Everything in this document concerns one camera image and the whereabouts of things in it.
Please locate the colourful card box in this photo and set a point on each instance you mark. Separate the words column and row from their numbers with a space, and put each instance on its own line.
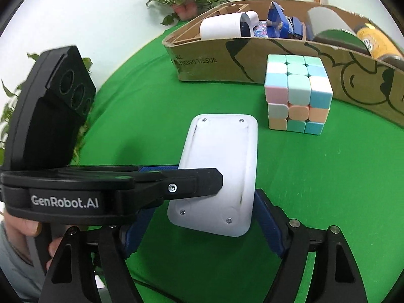
column 260, row 29

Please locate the silver metal tin can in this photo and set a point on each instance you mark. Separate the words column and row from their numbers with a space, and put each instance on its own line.
column 325, row 26

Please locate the person's left hand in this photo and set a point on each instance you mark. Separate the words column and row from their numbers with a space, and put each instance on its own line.
column 17, row 232

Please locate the pastel rubik's cube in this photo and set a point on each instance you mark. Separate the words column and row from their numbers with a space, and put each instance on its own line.
column 298, row 93

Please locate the white plastic rectangular case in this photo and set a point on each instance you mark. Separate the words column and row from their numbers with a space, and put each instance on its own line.
column 229, row 143

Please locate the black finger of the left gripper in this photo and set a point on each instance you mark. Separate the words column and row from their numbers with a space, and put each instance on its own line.
column 152, row 187

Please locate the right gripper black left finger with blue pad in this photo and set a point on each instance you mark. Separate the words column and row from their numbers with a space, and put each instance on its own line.
column 70, row 277

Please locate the yellow label tea jar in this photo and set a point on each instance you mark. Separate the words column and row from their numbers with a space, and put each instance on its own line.
column 379, row 45

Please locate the camera module on left gripper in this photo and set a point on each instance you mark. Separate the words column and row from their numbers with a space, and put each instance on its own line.
column 54, row 103

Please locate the white handheld fan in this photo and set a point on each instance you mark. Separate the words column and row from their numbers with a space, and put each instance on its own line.
column 234, row 25

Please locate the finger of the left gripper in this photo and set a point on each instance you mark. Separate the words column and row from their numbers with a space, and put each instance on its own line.
column 157, row 167

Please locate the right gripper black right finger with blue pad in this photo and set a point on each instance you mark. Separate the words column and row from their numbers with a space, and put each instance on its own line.
column 336, row 276

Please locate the brown cardboard box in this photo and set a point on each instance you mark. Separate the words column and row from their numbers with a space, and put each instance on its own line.
column 355, row 77

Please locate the grey sleeve forearm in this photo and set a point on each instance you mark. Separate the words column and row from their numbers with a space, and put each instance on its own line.
column 21, row 275

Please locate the green tablecloth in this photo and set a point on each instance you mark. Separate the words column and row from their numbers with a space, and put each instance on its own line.
column 350, row 176

